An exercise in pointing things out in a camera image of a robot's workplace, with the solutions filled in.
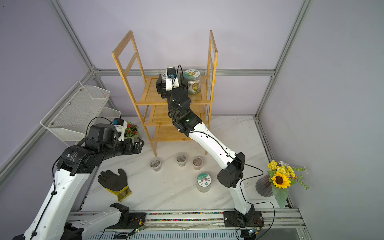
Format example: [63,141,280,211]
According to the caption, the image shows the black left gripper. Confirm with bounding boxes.
[102,137,145,163]

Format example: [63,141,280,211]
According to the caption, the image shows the green-lid sunflower seed jar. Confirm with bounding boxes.
[184,69,202,95]

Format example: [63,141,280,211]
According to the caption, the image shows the seed jar with red base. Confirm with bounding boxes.
[161,72,168,83]

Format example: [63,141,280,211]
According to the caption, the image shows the seed jar with floral lid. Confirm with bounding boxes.
[197,173,212,193]

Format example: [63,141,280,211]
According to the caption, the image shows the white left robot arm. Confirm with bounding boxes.
[14,119,145,240]

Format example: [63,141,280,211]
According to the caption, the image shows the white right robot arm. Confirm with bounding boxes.
[156,74,255,227]

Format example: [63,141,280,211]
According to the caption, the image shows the small clear seed cup left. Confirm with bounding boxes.
[150,159,162,172]

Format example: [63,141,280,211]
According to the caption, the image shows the small clear seed cup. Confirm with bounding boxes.
[193,157,204,171]
[150,159,162,172]
[176,153,187,167]

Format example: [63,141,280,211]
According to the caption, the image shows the bamboo three-tier shelf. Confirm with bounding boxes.
[112,31,219,156]

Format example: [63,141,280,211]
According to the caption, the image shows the small clear seed cup middle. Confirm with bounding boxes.
[176,153,187,167]

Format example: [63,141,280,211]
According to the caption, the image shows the small clear seed cup right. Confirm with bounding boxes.
[193,157,204,171]

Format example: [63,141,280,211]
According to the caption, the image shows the green pot with red flowers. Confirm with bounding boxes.
[124,122,142,142]

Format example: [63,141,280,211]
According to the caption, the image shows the black and yellow glove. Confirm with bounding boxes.
[98,169,132,203]

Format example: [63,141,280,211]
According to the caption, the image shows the sunflower bouquet in vase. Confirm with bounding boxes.
[256,161,310,209]

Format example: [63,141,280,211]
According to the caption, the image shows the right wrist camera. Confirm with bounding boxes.
[166,67,181,92]

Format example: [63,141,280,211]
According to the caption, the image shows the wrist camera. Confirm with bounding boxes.
[112,118,128,142]
[166,67,181,92]

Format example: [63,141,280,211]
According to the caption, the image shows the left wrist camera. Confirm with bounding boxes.
[112,118,128,142]

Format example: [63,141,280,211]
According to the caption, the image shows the white mesh wall basket rack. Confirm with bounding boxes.
[40,82,121,146]

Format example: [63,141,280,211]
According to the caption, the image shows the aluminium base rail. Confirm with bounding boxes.
[63,209,311,240]

